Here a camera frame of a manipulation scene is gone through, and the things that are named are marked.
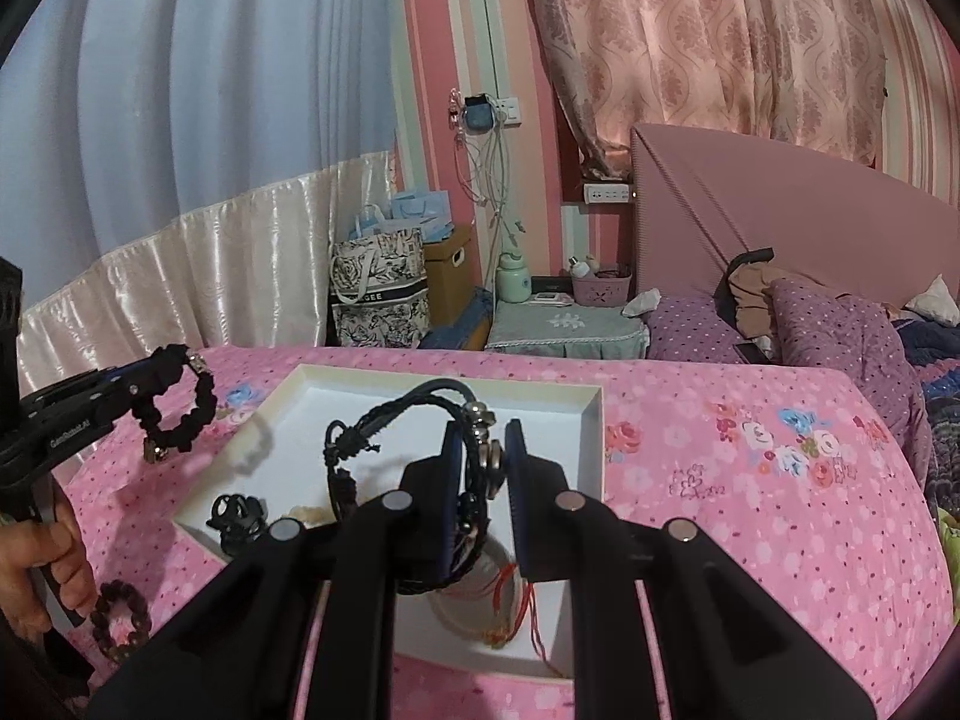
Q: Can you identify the pink patterned curtain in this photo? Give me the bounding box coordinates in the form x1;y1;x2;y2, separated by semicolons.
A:
512;0;960;205

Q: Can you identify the brown bag on bed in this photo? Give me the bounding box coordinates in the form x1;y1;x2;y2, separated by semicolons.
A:
713;247;815;340

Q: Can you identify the white shallow tray box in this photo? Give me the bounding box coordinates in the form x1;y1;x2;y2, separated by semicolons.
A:
171;364;605;681

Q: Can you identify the brown cardboard box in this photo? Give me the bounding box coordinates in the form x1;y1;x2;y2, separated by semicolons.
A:
423;224;473;327

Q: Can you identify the black white tote bag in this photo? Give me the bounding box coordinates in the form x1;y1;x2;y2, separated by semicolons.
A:
331;229;431;348

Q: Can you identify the person left hand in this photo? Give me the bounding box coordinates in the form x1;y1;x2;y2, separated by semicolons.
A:
0;492;100;646

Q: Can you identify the white power strip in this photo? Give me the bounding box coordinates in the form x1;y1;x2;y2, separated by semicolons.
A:
583;182;633;205

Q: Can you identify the small brown bead bracelet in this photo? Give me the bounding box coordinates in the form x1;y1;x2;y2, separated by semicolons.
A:
89;578;153;665

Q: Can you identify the green water bottle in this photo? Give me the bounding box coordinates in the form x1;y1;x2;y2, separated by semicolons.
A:
496;250;532;304

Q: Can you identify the red string bracelet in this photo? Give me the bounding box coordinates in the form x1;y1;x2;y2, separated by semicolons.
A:
440;560;571;680

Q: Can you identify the black fluffy scrunchie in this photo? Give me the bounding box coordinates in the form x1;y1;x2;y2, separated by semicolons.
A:
128;344;218;465

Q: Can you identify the cream organza scrunchie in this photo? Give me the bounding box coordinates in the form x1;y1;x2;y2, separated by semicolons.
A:
288;505;335;528

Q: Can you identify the green covered nightstand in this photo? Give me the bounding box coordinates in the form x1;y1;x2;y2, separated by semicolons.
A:
485;302;649;361

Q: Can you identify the purple quilted blanket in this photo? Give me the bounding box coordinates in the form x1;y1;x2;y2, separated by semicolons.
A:
766;278;934;486

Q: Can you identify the blue charger on socket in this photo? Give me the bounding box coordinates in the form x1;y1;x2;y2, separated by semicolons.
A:
462;94;496;135

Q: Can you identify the pink floral bed sheet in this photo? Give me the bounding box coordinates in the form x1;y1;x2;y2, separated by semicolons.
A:
67;346;953;717

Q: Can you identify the pink plastic basket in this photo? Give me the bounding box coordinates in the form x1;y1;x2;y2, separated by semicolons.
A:
573;268;633;307

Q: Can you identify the white satin curtain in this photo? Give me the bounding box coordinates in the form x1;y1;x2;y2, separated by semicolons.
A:
18;151;395;392

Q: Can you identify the black hair clip in tray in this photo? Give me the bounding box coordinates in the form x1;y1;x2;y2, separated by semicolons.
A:
206;493;267;557

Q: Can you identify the black leather cord bracelet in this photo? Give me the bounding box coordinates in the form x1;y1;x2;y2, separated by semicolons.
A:
320;377;508;593

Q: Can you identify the pink headboard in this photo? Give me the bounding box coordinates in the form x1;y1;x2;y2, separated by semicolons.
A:
631;124;958;305

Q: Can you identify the purple dotted pillow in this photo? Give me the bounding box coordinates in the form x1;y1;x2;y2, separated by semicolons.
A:
644;296;743;364

